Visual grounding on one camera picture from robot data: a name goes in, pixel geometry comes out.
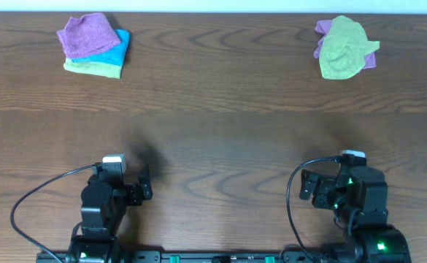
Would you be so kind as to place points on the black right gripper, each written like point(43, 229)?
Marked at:
point(324, 184)

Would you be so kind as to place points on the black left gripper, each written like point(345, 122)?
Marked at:
point(136, 191)

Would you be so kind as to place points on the purple microfibre cloth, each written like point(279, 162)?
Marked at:
point(89, 35)

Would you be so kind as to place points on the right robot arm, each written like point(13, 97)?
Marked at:
point(366, 236)

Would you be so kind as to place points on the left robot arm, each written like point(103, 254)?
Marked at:
point(99, 226)

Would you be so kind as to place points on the folded green cloth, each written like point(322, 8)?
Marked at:
point(93, 68)

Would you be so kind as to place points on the folded blue cloth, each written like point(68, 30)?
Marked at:
point(114, 56)

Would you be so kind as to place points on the crumpled green cloth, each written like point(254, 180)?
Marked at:
point(344, 49)

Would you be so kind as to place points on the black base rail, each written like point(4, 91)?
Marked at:
point(158, 257)

